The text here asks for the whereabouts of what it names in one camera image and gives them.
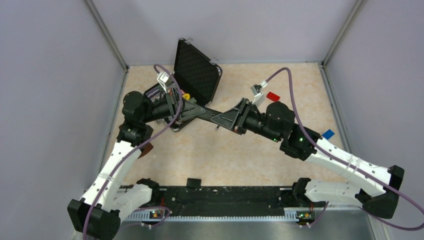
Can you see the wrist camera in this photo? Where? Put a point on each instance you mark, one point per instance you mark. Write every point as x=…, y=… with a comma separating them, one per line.
x=164, y=80
x=258, y=93

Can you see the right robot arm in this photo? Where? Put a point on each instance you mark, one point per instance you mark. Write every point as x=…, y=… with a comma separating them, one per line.
x=369, y=186

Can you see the brown leather pouch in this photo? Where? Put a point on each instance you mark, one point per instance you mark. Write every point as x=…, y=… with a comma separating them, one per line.
x=145, y=150

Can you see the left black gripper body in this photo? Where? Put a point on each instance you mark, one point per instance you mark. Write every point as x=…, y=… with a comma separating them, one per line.
x=172, y=102

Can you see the black battery cover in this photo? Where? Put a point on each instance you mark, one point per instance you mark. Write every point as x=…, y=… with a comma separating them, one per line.
x=194, y=183

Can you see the yellow round poker chip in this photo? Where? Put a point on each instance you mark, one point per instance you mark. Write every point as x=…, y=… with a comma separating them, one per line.
x=186, y=96

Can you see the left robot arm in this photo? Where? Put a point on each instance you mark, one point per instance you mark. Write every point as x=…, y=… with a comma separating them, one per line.
x=99, y=212

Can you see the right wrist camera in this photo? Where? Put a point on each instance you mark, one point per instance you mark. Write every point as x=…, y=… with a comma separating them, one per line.
x=258, y=93

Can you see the black poker chip case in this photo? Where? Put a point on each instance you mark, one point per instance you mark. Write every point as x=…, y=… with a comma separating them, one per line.
x=195, y=74

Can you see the toy brick train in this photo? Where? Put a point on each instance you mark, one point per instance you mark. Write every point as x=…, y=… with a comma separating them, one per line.
x=328, y=134

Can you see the black remote control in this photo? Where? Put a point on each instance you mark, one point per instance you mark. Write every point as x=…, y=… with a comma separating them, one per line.
x=208, y=115

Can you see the red toy brick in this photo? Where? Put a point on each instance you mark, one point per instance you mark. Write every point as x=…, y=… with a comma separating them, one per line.
x=273, y=97

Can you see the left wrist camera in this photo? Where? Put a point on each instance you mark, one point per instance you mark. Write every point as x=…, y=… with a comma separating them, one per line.
x=164, y=80

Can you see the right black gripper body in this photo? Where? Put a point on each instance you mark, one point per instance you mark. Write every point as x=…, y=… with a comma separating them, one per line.
x=254, y=121

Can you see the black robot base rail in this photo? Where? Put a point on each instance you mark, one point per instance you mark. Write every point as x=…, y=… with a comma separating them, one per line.
x=224, y=204

